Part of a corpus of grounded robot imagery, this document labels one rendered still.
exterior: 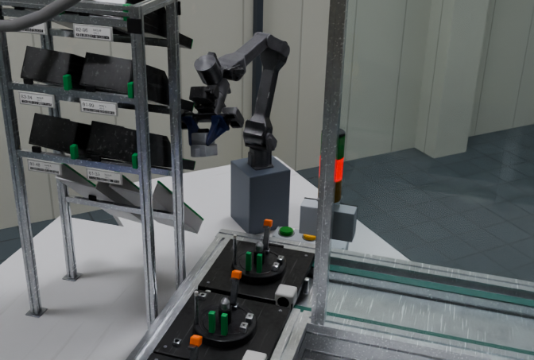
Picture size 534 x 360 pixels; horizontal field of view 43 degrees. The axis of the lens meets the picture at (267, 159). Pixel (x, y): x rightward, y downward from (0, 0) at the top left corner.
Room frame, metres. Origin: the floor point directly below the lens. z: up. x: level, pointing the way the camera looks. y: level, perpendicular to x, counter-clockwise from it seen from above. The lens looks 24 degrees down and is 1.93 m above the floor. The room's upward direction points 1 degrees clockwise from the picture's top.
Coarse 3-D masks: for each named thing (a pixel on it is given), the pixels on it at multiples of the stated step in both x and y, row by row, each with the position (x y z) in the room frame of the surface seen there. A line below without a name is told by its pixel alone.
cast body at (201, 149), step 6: (198, 132) 1.61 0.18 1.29; (204, 132) 1.61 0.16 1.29; (192, 138) 1.60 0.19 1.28; (198, 138) 1.59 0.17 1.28; (204, 138) 1.59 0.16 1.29; (192, 144) 1.60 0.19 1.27; (198, 144) 1.59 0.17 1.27; (204, 144) 1.58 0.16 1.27; (216, 144) 1.63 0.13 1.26; (192, 150) 1.56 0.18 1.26; (198, 150) 1.57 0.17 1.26; (204, 150) 1.57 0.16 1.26; (210, 150) 1.59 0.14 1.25; (216, 150) 1.62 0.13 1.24; (192, 156) 1.56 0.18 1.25; (198, 156) 1.56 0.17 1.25; (204, 156) 1.57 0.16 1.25; (210, 156) 1.59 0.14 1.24
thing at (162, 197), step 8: (112, 184) 1.52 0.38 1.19; (128, 184) 1.57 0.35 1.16; (160, 184) 1.48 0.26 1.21; (120, 192) 1.52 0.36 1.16; (128, 192) 1.49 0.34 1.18; (136, 192) 1.47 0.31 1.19; (160, 192) 1.48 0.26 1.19; (168, 192) 1.51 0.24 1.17; (128, 200) 1.57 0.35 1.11; (136, 200) 1.54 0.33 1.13; (160, 200) 1.48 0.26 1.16; (168, 200) 1.51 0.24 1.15; (160, 208) 1.52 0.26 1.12; (168, 208) 1.51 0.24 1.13; (184, 208) 1.58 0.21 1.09; (184, 216) 1.57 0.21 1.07; (192, 216) 1.61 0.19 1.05; (200, 216) 1.64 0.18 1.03; (168, 224) 1.66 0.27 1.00; (184, 224) 1.58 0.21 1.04; (192, 224) 1.61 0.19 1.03; (200, 224) 1.64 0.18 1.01; (192, 232) 1.64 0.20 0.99
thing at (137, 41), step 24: (0, 0) 1.42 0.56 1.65; (24, 0) 1.40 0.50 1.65; (48, 0) 1.39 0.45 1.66; (48, 24) 1.60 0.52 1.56; (168, 24) 1.50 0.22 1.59; (0, 48) 1.42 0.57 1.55; (48, 48) 1.59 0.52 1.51; (144, 48) 1.35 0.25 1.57; (168, 48) 1.50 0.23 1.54; (0, 72) 1.43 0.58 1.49; (144, 72) 1.35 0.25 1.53; (168, 72) 1.50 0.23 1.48; (144, 96) 1.34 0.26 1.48; (144, 120) 1.33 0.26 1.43; (144, 144) 1.33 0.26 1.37; (144, 168) 1.33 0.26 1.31; (24, 192) 1.43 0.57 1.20; (144, 192) 1.34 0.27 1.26; (24, 216) 1.42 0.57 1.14; (144, 216) 1.34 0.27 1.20; (24, 240) 1.43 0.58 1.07; (72, 240) 1.60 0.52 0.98; (144, 240) 1.34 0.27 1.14; (24, 264) 1.43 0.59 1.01; (72, 264) 1.59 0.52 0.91; (144, 264) 1.34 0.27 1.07
